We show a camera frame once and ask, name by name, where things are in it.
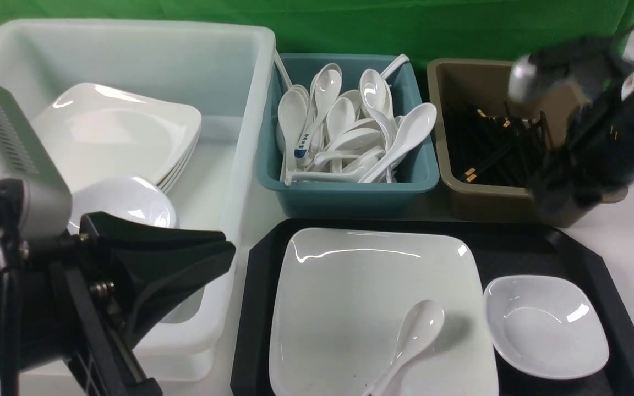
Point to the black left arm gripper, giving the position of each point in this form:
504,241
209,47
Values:
89,302

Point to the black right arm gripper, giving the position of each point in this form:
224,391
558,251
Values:
577,83

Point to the large white square plate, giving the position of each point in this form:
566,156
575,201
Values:
342,296

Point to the small white sauce dish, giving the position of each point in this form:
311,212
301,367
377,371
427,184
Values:
545,327

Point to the white ceramic soup spoon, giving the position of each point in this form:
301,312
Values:
420,328

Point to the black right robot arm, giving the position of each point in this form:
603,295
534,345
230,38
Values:
620,148

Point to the stack of white sauce dishes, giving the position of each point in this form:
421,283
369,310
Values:
128,197

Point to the green cloth backdrop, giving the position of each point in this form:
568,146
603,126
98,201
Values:
423,30

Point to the olive brown chopstick bin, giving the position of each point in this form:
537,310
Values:
484,84

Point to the pile of black chopsticks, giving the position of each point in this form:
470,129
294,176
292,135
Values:
502,151

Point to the stack of white square plates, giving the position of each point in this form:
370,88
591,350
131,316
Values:
93,132

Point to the black plastic serving tray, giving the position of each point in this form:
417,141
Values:
499,250

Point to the teal plastic spoon bin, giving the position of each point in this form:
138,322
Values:
416,174

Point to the large white plastic tub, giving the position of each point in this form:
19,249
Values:
223,70

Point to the pile of white soup spoons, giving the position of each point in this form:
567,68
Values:
326,134

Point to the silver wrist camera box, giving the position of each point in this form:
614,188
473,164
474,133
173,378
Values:
29,179

